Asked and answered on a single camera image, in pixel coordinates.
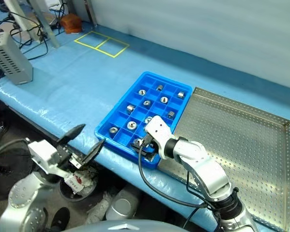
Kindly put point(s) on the black shoe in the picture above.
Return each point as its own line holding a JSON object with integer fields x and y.
{"x": 60, "y": 218}

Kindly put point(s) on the white crumpled plastic bag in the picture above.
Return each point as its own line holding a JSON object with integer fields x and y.
{"x": 99, "y": 210}

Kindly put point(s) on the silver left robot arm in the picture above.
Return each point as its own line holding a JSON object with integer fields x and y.
{"x": 21, "y": 193}

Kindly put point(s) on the perforated metal tray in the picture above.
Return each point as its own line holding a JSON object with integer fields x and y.
{"x": 232, "y": 145}

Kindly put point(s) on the blue plastic table cover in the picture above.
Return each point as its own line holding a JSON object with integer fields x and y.
{"x": 75, "y": 79}

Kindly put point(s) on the blue compartment tray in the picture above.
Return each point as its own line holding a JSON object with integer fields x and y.
{"x": 124, "y": 140}

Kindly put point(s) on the black trash bin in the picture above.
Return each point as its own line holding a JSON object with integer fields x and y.
{"x": 70, "y": 196}

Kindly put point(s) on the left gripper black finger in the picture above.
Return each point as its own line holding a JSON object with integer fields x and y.
{"x": 72, "y": 134}
{"x": 93, "y": 152}

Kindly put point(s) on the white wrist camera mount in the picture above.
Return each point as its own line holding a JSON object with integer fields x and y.
{"x": 159, "y": 131}
{"x": 42, "y": 151}

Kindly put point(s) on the grey rounded cylinder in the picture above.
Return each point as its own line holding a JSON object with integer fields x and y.
{"x": 122, "y": 205}

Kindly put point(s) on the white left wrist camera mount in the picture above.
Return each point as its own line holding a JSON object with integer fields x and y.
{"x": 42, "y": 151}

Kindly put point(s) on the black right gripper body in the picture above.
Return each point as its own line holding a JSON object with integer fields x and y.
{"x": 153, "y": 148}

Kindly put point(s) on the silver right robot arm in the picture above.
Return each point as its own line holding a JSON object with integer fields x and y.
{"x": 203, "y": 166}

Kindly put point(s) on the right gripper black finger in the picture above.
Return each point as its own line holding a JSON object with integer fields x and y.
{"x": 140, "y": 147}
{"x": 151, "y": 157}

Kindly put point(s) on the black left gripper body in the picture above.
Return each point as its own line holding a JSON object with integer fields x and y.
{"x": 64, "y": 155}

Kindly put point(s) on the brown rectangular block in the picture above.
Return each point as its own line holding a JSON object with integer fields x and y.
{"x": 71, "y": 23}

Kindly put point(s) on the crumpled white red wrapper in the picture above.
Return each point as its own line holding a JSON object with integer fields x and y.
{"x": 75, "y": 180}

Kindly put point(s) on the grey robot torso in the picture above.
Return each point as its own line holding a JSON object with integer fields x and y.
{"x": 123, "y": 227}

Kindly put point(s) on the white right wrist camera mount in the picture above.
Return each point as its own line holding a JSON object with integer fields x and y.
{"x": 159, "y": 131}

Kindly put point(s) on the grey vented metal box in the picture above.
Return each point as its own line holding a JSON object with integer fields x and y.
{"x": 9, "y": 60}

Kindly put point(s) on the grey metal frame post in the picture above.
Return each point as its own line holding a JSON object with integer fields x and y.
{"x": 48, "y": 26}

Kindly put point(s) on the shiny metal upright post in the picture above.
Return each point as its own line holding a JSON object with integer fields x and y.
{"x": 90, "y": 12}

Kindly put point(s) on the white frame post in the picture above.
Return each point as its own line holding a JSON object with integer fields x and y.
{"x": 17, "y": 17}

